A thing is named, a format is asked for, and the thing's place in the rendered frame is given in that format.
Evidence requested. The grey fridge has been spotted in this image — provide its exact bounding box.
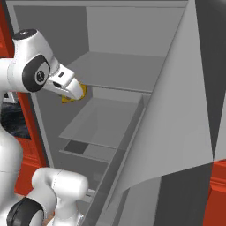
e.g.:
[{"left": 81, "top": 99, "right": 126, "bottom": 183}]
[{"left": 5, "top": 0, "right": 190, "bottom": 226}]

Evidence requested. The yellow cheese wedge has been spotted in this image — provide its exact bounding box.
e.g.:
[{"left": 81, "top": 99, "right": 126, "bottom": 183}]
[{"left": 61, "top": 83, "right": 87, "bottom": 104}]

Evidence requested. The grey fridge shelf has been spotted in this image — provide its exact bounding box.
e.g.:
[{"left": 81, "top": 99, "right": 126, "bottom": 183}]
[
  {"left": 64, "top": 51, "right": 166, "bottom": 94},
  {"left": 58, "top": 139, "right": 119, "bottom": 164},
  {"left": 58, "top": 96, "right": 146, "bottom": 150}
]

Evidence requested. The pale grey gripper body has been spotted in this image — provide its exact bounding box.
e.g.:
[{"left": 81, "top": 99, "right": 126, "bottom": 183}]
[{"left": 52, "top": 77, "right": 84, "bottom": 102}]

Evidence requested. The red cupboard run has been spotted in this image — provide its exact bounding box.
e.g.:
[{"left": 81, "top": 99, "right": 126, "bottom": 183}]
[
  {"left": 0, "top": 0, "right": 49, "bottom": 199},
  {"left": 202, "top": 158, "right": 226, "bottom": 226}
]

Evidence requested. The grey fridge door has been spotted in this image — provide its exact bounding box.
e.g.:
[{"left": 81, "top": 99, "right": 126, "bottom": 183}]
[{"left": 82, "top": 0, "right": 226, "bottom": 226}]

